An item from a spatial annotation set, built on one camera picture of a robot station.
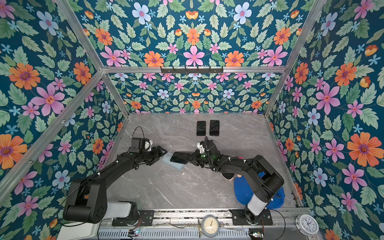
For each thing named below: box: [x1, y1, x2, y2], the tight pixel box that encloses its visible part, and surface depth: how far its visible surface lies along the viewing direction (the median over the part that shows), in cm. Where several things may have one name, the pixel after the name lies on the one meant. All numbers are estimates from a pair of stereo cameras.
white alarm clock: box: [295, 214, 319, 236], surface depth 70 cm
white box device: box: [56, 221, 101, 240], surface depth 66 cm
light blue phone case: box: [162, 152, 186, 171], surface depth 93 cm
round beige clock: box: [202, 214, 220, 238], surface depth 70 cm
